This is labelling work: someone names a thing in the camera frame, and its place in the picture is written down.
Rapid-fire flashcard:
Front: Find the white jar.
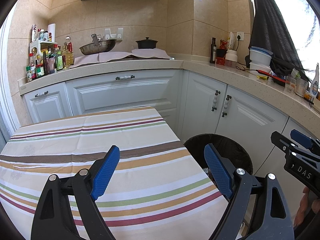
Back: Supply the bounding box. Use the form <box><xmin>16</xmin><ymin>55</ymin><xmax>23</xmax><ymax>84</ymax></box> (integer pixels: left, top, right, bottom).
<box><xmin>225</xmin><ymin>50</ymin><xmax>238</xmax><ymax>68</ymax></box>

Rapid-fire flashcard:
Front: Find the wide white cabinet door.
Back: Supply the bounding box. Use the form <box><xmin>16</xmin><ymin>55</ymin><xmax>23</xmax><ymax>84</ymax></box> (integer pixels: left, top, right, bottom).
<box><xmin>65</xmin><ymin>70</ymin><xmax>185</xmax><ymax>128</ymax></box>

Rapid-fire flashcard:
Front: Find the black lidded pot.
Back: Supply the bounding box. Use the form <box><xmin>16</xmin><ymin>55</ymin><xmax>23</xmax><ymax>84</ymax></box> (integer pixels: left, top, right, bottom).
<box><xmin>135</xmin><ymin>37</ymin><xmax>159</xmax><ymax>50</ymax></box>

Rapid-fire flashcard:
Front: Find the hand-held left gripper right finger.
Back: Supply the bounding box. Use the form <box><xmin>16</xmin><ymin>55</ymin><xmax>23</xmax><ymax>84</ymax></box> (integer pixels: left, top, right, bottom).
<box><xmin>204</xmin><ymin>143</ymin><xmax>295</xmax><ymax>240</ymax></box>

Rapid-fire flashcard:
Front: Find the dark olive oil bottle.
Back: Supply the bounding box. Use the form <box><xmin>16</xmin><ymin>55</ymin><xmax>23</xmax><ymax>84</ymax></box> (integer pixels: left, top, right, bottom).
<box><xmin>209</xmin><ymin>37</ymin><xmax>217</xmax><ymax>64</ymax></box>

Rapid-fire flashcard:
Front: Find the dark hanging cloth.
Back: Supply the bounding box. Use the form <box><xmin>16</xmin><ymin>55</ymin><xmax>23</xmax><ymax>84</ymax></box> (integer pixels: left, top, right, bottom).
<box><xmin>248</xmin><ymin>0</ymin><xmax>313</xmax><ymax>81</ymax></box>

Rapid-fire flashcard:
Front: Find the steel wok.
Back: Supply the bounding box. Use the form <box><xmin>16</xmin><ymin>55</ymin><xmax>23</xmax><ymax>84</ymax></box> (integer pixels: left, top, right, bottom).
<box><xmin>79</xmin><ymin>33</ymin><xmax>117</xmax><ymax>56</ymax></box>

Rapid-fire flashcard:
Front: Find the bright window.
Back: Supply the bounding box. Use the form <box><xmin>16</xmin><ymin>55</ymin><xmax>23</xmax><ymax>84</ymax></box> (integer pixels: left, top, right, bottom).
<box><xmin>260</xmin><ymin>0</ymin><xmax>320</xmax><ymax>81</ymax></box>

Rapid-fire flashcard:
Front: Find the clear drinking glass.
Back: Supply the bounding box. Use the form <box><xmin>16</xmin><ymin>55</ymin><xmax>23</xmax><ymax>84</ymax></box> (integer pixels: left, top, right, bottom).
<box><xmin>295</xmin><ymin>77</ymin><xmax>309</xmax><ymax>97</ymax></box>
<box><xmin>285</xmin><ymin>75</ymin><xmax>297</xmax><ymax>93</ymax></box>

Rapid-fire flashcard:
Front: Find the narrow white cabinet door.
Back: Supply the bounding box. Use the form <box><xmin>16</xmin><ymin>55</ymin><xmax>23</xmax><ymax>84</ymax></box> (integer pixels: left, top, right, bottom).
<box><xmin>23</xmin><ymin>82</ymin><xmax>73</xmax><ymax>125</ymax></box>

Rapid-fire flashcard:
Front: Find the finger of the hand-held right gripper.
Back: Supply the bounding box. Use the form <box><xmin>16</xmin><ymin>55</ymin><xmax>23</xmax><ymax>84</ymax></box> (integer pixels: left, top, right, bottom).
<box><xmin>290</xmin><ymin>129</ymin><xmax>320</xmax><ymax>156</ymax></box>
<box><xmin>271</xmin><ymin>131</ymin><xmax>300</xmax><ymax>153</ymax></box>

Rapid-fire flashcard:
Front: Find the white bowl blue rim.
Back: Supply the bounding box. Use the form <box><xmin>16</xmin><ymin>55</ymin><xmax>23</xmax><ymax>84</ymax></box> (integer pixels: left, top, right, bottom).
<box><xmin>249</xmin><ymin>46</ymin><xmax>273</xmax><ymax>65</ymax></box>

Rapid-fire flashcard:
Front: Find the white stove cover cloth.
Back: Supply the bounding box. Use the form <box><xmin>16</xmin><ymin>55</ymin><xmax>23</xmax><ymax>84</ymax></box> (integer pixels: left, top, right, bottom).
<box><xmin>131</xmin><ymin>48</ymin><xmax>171</xmax><ymax>60</ymax></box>
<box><xmin>74</xmin><ymin>51</ymin><xmax>137</xmax><ymax>64</ymax></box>

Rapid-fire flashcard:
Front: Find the white lidded bowl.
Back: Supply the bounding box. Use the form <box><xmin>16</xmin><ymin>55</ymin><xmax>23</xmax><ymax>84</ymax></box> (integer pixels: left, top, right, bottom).
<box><xmin>249</xmin><ymin>62</ymin><xmax>272</xmax><ymax>77</ymax></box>

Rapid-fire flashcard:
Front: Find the large cooking oil jug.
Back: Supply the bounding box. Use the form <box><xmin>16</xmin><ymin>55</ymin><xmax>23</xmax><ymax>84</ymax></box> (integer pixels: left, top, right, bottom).
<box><xmin>62</xmin><ymin>36</ymin><xmax>75</xmax><ymax>68</ymax></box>

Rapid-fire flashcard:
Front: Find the black power cable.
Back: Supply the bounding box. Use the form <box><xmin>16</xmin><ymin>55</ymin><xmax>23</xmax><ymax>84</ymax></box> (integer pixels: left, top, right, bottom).
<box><xmin>235</xmin><ymin>39</ymin><xmax>251</xmax><ymax>72</ymax></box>

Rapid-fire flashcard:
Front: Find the spice rack with condiments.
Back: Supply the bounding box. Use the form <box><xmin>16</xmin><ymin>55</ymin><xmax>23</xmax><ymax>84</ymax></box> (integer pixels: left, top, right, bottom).
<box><xmin>26</xmin><ymin>24</ymin><xmax>64</xmax><ymax>83</ymax></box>

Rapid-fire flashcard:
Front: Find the black trash bin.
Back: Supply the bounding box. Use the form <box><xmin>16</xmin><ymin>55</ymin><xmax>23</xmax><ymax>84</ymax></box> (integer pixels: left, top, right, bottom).
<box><xmin>183</xmin><ymin>134</ymin><xmax>254</xmax><ymax>188</ymax></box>

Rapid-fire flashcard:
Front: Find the white wall holder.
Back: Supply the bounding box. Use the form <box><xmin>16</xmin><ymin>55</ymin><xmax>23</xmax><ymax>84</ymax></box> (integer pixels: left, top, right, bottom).
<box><xmin>104</xmin><ymin>27</ymin><xmax>124</xmax><ymax>42</ymax></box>

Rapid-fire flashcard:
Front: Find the person's right hand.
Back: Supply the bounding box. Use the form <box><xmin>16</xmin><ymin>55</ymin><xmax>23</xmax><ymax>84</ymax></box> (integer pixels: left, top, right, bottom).
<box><xmin>294</xmin><ymin>187</ymin><xmax>313</xmax><ymax>228</ymax></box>

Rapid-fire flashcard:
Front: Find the white dish soap bottle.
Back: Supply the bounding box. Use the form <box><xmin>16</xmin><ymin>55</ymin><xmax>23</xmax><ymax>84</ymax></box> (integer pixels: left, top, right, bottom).
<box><xmin>309</xmin><ymin>63</ymin><xmax>320</xmax><ymax>98</ymax></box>

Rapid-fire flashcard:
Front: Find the speckled stone countertop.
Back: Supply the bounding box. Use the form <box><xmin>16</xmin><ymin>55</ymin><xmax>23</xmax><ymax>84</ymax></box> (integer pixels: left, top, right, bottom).
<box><xmin>17</xmin><ymin>59</ymin><xmax>320</xmax><ymax>137</ymax></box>

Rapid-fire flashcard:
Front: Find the striped tablecloth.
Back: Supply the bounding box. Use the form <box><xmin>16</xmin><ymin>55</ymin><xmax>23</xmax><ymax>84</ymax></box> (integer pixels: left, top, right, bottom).
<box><xmin>0</xmin><ymin>106</ymin><xmax>248</xmax><ymax>240</ymax></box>

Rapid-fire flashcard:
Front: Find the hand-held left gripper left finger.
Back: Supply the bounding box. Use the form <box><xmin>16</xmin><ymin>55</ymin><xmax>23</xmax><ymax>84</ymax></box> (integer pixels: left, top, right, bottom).
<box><xmin>31</xmin><ymin>145</ymin><xmax>120</xmax><ymax>240</ymax></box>

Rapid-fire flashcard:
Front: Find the red spatula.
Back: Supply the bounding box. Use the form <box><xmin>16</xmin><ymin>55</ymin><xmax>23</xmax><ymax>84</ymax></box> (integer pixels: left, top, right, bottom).
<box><xmin>257</xmin><ymin>69</ymin><xmax>287</xmax><ymax>84</ymax></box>

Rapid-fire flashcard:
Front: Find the white spice rack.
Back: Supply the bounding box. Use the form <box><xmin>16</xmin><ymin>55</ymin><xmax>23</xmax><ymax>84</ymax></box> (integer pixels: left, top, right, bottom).
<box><xmin>29</xmin><ymin>41</ymin><xmax>59</xmax><ymax>56</ymax></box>

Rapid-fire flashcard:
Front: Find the white door frame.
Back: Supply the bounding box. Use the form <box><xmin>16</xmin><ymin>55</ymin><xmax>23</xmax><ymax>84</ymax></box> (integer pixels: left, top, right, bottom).
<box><xmin>0</xmin><ymin>15</ymin><xmax>22</xmax><ymax>136</ymax></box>

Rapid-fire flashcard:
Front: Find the paper towel roll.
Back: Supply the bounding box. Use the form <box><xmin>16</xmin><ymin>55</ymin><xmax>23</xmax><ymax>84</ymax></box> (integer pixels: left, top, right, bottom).
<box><xmin>47</xmin><ymin>23</ymin><xmax>56</xmax><ymax>42</ymax></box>

